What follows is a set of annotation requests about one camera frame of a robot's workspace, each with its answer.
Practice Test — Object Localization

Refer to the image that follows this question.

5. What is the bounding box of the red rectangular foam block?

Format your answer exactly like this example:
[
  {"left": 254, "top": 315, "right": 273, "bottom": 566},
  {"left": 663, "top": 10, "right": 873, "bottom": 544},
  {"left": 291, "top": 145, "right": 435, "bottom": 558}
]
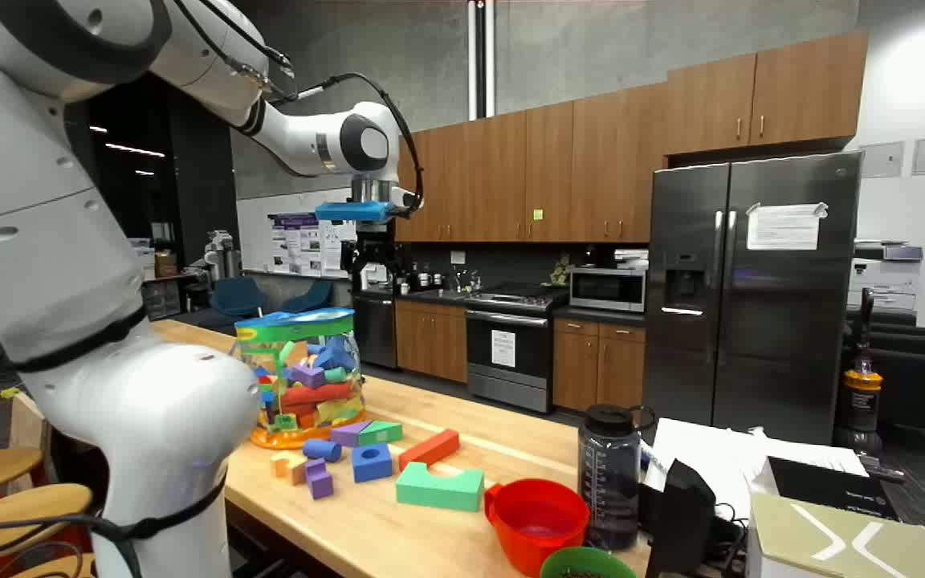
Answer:
[{"left": 395, "top": 427, "right": 462, "bottom": 474}]

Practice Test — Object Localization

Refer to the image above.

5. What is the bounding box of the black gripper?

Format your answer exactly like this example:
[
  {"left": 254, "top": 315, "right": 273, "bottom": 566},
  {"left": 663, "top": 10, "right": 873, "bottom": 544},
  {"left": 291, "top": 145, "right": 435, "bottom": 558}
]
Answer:
[{"left": 336, "top": 221, "right": 408, "bottom": 296}]

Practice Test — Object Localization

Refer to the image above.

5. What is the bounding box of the stainless steel refrigerator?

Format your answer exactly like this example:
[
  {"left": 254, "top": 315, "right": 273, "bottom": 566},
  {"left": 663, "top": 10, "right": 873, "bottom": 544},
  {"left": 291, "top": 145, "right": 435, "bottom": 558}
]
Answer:
[{"left": 640, "top": 151, "right": 864, "bottom": 444}]

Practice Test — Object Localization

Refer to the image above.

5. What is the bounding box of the white ceiling pipe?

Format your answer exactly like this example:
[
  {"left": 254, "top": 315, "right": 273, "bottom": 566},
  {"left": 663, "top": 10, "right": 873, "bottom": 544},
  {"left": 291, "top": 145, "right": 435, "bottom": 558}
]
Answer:
[{"left": 466, "top": 0, "right": 499, "bottom": 122}]

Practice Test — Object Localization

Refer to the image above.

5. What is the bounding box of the green triangle foam block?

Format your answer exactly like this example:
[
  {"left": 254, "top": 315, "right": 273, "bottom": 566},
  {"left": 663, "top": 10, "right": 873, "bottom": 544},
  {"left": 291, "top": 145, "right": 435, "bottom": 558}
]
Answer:
[{"left": 361, "top": 418, "right": 408, "bottom": 451}]

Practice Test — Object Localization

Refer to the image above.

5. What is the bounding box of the orange and black vacuum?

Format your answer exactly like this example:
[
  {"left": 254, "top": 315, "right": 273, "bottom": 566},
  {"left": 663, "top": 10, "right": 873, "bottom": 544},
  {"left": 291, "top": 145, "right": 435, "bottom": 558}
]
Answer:
[{"left": 843, "top": 287, "right": 888, "bottom": 454}]

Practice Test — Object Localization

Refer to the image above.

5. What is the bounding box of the purple triangle foam block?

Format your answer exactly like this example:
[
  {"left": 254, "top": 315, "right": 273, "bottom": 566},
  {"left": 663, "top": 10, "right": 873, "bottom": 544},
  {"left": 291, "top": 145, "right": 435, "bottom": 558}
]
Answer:
[{"left": 328, "top": 421, "right": 368, "bottom": 451}]

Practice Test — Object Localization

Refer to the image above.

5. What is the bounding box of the white cardboard box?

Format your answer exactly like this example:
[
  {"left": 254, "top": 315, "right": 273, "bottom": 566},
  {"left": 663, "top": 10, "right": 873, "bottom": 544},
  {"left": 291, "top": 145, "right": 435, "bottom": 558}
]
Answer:
[{"left": 744, "top": 488, "right": 925, "bottom": 578}]

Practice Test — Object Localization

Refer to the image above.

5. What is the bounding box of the black stand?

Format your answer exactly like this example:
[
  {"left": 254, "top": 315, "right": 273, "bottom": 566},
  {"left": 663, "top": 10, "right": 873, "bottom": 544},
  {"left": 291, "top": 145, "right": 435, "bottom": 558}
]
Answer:
[{"left": 650, "top": 460, "right": 719, "bottom": 578}]

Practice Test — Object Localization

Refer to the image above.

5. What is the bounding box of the dark translucent bottle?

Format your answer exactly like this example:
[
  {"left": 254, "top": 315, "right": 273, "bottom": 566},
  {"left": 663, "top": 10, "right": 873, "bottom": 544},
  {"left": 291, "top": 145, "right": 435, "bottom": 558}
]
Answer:
[{"left": 575, "top": 404, "right": 650, "bottom": 551}]

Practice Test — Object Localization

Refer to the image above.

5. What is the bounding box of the green plastic bowl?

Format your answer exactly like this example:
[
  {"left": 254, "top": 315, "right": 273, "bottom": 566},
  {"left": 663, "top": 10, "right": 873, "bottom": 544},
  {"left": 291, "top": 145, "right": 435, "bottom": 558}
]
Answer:
[{"left": 536, "top": 545, "right": 640, "bottom": 578}]

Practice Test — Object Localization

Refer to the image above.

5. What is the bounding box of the wooden base cabinet with drawers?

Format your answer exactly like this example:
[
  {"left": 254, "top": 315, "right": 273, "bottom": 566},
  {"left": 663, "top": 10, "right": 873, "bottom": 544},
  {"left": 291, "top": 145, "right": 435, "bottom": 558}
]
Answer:
[{"left": 549, "top": 315, "right": 650, "bottom": 413}]

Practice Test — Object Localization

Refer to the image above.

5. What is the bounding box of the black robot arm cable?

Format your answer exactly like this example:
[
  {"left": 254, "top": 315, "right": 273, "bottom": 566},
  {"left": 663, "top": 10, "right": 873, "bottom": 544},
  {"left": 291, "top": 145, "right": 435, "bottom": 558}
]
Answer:
[{"left": 265, "top": 70, "right": 426, "bottom": 209}]

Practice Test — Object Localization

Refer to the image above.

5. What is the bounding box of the green arch foam block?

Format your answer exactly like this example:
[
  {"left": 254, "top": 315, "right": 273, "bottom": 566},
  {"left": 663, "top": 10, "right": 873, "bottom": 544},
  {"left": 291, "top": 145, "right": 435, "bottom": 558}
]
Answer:
[{"left": 395, "top": 460, "right": 488, "bottom": 513}]

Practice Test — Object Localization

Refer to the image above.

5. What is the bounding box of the white office printer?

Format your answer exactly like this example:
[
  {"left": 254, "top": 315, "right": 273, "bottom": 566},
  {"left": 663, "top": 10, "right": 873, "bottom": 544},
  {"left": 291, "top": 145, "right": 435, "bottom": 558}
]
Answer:
[{"left": 851, "top": 237, "right": 925, "bottom": 315}]

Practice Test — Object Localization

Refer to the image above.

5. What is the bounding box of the long wooden wall cabinet row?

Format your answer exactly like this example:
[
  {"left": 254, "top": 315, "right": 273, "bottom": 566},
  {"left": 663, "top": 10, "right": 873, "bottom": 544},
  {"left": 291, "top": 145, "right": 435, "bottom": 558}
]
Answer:
[{"left": 395, "top": 84, "right": 670, "bottom": 246}]

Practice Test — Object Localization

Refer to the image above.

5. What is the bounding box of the blue square block with hole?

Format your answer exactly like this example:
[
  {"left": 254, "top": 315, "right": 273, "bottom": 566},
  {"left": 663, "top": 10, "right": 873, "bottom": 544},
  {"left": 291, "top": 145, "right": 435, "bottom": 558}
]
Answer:
[{"left": 351, "top": 444, "right": 395, "bottom": 486}]

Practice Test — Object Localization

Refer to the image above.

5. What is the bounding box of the stainless steel oven range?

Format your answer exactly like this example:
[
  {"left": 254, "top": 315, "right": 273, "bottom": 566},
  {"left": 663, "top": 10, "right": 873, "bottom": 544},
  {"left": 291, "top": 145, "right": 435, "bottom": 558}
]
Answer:
[{"left": 462, "top": 294, "right": 560, "bottom": 418}]

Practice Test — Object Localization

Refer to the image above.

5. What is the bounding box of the two-door wooden wall cabinet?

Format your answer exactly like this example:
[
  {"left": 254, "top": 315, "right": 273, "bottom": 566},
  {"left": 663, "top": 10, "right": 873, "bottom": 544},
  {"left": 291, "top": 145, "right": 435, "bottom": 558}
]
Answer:
[{"left": 665, "top": 29, "right": 871, "bottom": 166}]

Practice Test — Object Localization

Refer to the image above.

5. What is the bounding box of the whiteboard with posters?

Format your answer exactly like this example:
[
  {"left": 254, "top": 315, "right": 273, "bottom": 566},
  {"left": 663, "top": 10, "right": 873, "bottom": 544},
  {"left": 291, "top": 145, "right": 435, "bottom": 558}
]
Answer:
[{"left": 262, "top": 209, "right": 361, "bottom": 284}]

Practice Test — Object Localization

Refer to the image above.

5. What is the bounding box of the silver microwave oven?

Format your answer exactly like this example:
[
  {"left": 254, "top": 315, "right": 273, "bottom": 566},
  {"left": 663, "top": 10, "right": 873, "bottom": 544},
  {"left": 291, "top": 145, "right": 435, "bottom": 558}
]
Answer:
[{"left": 566, "top": 264, "right": 650, "bottom": 315}]

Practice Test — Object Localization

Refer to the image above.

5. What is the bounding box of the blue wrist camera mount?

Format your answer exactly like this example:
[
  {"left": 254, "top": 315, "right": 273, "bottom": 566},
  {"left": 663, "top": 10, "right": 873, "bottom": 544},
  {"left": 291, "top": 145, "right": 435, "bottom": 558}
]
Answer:
[{"left": 314, "top": 198, "right": 392, "bottom": 227}]

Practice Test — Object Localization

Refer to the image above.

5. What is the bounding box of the black dishwasher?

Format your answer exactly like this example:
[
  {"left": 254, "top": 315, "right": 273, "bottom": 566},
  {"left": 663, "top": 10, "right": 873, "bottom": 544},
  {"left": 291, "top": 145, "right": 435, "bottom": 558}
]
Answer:
[{"left": 353, "top": 294, "right": 397, "bottom": 372}]

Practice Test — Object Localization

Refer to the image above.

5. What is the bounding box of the white paper on refrigerator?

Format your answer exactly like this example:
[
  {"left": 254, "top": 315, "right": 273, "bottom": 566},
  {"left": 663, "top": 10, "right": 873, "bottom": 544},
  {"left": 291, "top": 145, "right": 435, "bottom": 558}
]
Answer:
[{"left": 744, "top": 198, "right": 831, "bottom": 258}]

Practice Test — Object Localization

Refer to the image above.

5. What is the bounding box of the blue cylinder foam block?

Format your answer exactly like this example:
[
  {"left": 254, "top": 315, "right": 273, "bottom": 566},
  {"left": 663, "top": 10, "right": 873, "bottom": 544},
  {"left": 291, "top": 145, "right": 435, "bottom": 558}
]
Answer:
[{"left": 303, "top": 433, "right": 343, "bottom": 467}]

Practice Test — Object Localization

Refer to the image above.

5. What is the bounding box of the red plastic bowl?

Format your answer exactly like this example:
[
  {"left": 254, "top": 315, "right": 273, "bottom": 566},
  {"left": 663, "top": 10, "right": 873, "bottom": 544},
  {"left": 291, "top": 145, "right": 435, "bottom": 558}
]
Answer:
[{"left": 482, "top": 474, "right": 593, "bottom": 578}]

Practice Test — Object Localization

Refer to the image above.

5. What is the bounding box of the white paper on oven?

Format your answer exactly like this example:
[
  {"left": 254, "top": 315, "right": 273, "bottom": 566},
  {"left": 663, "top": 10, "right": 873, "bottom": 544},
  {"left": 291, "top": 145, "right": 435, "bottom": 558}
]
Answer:
[{"left": 488, "top": 327, "right": 521, "bottom": 372}]

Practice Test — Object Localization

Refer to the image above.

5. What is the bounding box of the yellow notched foam block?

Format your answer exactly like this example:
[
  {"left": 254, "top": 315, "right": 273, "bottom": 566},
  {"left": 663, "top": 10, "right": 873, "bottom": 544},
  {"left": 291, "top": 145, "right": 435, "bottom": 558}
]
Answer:
[{"left": 269, "top": 451, "right": 307, "bottom": 486}]

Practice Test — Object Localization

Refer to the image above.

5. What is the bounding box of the clear bag of foam blocks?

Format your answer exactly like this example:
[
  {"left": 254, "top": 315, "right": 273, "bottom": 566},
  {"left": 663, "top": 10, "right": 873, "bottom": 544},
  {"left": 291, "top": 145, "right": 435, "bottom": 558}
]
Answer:
[{"left": 230, "top": 307, "right": 366, "bottom": 451}]

